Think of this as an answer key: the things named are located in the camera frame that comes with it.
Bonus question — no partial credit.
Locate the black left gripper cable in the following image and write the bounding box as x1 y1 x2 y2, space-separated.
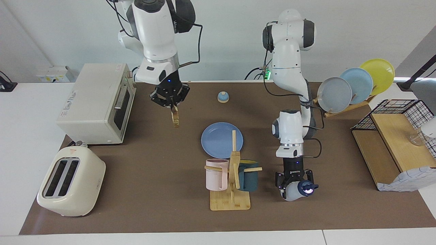
264 20 324 159

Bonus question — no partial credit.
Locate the white toaster oven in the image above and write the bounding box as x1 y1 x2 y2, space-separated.
56 63 137 145

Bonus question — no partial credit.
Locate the light blue plate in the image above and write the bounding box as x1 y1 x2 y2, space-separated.
340 68 374 104

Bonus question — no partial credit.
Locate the teal mug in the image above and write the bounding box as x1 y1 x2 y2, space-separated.
237 160 259 192

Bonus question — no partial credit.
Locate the wooden plate rack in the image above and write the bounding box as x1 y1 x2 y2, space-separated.
313 95 377 118

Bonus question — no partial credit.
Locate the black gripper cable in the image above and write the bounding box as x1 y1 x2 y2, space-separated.
264 20 324 159
106 0 203 67

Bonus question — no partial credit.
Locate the white wall socket box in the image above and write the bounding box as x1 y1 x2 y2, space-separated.
36 66 70 83

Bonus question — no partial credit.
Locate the grey plate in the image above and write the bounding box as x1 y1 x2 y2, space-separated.
317 77 353 113

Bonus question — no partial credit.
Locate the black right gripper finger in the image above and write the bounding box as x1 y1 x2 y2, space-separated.
151 91 173 109
174 85 190 113

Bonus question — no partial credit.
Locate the clear glass cup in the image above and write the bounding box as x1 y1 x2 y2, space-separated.
407 131 428 147

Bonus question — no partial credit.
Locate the brown table mat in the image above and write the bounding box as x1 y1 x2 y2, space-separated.
19 81 436 235

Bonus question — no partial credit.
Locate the patterned white cloth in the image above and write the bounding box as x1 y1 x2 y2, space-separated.
377 166 436 192

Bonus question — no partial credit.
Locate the white bottle navy cap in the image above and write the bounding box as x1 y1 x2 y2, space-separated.
281 180 319 202

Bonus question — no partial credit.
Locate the yellow plate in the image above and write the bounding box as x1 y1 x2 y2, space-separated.
359 58 395 96

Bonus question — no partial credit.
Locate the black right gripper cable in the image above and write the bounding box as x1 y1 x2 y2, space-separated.
106 0 203 67

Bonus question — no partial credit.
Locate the pink mug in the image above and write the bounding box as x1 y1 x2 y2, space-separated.
205 159 229 191

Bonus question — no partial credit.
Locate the black wire basket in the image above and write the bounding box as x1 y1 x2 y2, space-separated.
352 99 436 160

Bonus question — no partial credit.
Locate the blue round plate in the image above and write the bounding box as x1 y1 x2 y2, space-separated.
201 122 244 159

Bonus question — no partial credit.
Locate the cream two-slot toaster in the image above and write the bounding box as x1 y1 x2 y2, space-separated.
37 146 106 217

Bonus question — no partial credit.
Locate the black desk mount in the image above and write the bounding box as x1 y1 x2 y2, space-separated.
0 71 17 92

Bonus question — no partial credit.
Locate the wooden mug tree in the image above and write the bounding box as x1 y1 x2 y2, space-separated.
204 130 263 211

